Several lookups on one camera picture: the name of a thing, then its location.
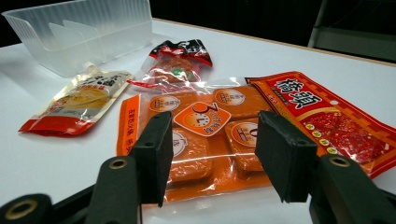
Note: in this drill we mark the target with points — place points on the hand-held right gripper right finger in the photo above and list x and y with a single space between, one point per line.
285 155

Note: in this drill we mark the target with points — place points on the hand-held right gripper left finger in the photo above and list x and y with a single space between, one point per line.
154 155

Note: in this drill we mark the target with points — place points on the orange dried tofu packet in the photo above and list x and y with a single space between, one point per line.
214 140

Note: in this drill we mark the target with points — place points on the red spicy snack packet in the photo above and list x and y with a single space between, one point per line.
342 130

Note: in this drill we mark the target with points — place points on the red and black snack packet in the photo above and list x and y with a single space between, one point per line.
177 65

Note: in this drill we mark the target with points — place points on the clear plastic storage bin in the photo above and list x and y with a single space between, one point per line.
93 34

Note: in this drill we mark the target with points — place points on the white and red spout pouch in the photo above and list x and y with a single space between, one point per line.
77 102

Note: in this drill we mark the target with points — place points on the grey metal stand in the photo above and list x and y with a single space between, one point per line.
351 40

